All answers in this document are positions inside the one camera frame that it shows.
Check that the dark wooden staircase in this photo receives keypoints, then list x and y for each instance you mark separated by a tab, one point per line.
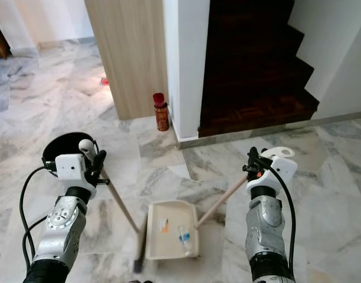
251	88

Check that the small red object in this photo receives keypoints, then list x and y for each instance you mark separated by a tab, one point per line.
104	81

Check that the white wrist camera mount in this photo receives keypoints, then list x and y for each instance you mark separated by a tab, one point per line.
69	169
284	168

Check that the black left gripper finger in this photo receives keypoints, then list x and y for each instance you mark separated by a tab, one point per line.
98	159

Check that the brown can with red cap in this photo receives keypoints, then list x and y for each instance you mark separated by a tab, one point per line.
161	118

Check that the black round bin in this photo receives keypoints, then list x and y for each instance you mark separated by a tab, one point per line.
62	146

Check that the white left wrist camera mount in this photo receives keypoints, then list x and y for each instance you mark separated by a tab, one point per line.
69	169

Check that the small clear plastic bottle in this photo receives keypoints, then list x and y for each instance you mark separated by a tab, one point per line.
185	239

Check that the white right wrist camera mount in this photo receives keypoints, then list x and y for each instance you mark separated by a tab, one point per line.
284	168

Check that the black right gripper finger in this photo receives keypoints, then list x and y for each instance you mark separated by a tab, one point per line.
252	154

